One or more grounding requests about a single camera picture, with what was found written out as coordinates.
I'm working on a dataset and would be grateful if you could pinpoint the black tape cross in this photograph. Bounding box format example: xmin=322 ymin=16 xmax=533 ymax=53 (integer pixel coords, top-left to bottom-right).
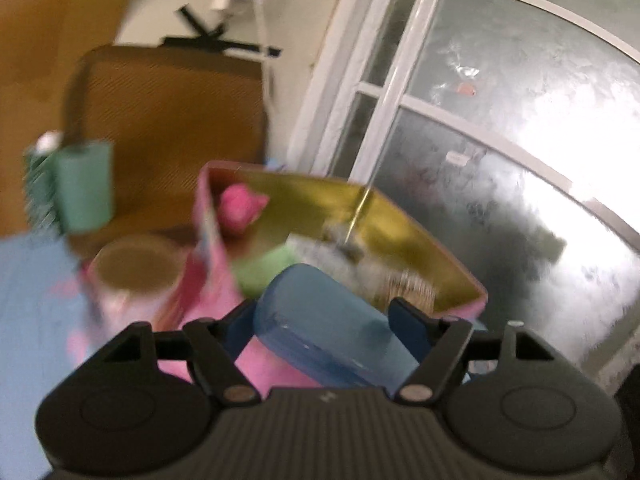
xmin=162 ymin=4 xmax=282 ymax=59

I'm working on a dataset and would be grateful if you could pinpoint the green cloth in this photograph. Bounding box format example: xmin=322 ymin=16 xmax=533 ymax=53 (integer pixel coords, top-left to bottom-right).
xmin=232 ymin=249 xmax=297 ymax=299

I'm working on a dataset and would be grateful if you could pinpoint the round snack can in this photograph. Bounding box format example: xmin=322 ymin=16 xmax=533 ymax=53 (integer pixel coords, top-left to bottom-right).
xmin=87 ymin=233 xmax=194 ymax=330

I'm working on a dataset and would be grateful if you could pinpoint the pink plush toy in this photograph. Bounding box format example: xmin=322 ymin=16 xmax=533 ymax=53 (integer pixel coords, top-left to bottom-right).
xmin=215 ymin=183 xmax=271 ymax=239

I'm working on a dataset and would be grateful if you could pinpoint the brown chair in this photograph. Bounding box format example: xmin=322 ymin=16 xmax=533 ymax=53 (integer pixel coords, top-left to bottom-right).
xmin=62 ymin=43 xmax=271 ymax=247

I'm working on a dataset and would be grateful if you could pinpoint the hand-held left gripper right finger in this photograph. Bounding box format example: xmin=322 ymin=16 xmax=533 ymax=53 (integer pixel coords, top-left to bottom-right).
xmin=387 ymin=297 xmax=557 ymax=407

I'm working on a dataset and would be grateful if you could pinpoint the white foam net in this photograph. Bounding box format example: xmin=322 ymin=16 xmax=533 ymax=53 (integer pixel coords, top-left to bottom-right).
xmin=287 ymin=220 xmax=437 ymax=312

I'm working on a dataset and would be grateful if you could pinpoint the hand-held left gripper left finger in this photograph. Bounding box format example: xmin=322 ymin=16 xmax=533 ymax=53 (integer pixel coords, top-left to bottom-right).
xmin=102 ymin=302 xmax=264 ymax=407

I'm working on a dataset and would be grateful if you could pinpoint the wood pattern board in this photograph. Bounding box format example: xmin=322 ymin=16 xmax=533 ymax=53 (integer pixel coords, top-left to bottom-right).
xmin=0 ymin=0 xmax=156 ymax=241

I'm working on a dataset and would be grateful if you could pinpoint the blue printed tablecloth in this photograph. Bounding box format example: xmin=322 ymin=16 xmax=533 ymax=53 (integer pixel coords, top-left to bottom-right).
xmin=0 ymin=234 xmax=103 ymax=463

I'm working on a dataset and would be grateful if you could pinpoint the white framed window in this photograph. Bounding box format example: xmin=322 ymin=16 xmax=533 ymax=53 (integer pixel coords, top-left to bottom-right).
xmin=289 ymin=0 xmax=640 ymax=387

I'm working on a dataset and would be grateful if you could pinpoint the pink biscuit tin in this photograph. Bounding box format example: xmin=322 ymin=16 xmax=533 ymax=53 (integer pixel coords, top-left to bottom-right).
xmin=152 ymin=160 xmax=489 ymax=392

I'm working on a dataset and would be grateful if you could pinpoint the translucent blue plastic case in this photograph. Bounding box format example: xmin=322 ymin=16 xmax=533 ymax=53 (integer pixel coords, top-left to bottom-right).
xmin=252 ymin=263 xmax=422 ymax=389

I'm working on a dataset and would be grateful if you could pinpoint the green drink carton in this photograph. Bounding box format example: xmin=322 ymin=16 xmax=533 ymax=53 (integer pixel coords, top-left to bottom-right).
xmin=22 ymin=132 xmax=64 ymax=237

